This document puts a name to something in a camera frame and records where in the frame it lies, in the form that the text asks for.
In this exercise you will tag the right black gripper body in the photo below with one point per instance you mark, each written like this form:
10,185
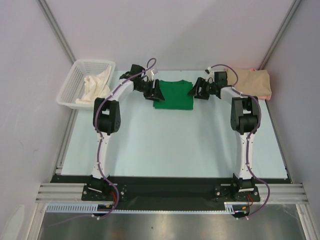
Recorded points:
202,88

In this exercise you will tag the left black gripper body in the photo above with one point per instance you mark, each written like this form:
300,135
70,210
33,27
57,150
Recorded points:
146,88

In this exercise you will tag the green t shirt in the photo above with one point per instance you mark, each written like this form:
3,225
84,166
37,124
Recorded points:
175,95

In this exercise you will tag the white plastic basket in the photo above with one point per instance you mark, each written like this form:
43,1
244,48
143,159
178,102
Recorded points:
74,84

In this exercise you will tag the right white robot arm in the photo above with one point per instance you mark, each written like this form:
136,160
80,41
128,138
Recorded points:
245,119

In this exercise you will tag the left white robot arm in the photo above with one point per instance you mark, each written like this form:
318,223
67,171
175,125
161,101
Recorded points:
107,114

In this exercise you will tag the cream t shirt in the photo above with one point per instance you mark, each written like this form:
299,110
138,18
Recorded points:
95,86

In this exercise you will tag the folded tan t shirt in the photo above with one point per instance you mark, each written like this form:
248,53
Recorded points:
242,84

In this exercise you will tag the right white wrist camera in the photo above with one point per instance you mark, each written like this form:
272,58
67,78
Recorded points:
210,75

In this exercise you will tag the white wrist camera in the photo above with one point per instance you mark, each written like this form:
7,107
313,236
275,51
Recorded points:
210,75
151,74

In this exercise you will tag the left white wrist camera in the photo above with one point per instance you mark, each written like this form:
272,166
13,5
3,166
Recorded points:
151,74

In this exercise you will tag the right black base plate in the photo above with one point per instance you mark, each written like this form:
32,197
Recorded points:
229,193

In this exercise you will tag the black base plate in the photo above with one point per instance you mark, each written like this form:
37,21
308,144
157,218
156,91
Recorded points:
229,193
99,190

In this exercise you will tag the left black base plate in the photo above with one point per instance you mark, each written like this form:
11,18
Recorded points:
99,190

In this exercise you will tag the left aluminium corner post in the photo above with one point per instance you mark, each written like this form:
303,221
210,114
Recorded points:
56,29

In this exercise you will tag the aluminium corner post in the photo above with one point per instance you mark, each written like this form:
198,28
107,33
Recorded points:
289,16
56,29

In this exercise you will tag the right grey cable duct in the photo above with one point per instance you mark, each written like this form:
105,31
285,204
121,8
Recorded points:
237,207

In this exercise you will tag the grey cable duct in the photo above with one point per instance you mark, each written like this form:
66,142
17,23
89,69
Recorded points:
237,207
88,208

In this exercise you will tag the right aluminium corner post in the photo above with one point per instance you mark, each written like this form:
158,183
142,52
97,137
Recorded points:
289,16

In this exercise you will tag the aluminium front rail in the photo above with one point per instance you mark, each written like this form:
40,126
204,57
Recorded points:
72,193

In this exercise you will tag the left grey cable duct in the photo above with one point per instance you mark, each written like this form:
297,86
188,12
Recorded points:
88,208

